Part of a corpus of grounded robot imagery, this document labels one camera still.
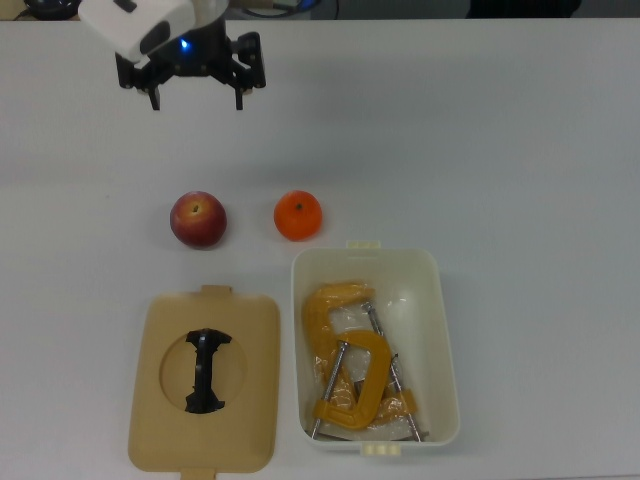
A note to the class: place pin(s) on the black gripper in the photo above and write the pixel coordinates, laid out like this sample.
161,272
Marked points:
197,57

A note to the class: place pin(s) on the red apple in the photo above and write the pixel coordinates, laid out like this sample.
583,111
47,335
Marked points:
198,219

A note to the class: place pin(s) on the orange fruit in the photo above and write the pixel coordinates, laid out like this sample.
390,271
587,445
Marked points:
298,215

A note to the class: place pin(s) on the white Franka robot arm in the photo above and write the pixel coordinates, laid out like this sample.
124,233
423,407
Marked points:
132,22

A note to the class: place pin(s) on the tan plastic container lid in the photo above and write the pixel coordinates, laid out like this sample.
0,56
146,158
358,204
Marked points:
150,400

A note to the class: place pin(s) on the white plastic container box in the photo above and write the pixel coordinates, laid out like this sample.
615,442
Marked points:
430,345

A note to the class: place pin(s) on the dark round background object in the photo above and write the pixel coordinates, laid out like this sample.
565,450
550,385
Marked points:
50,7

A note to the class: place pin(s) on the large yellow C-clamp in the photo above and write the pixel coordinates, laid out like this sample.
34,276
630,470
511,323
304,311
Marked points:
316,315

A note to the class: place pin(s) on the small yellow C-clamp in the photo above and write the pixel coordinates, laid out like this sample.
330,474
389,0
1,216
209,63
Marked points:
374,370

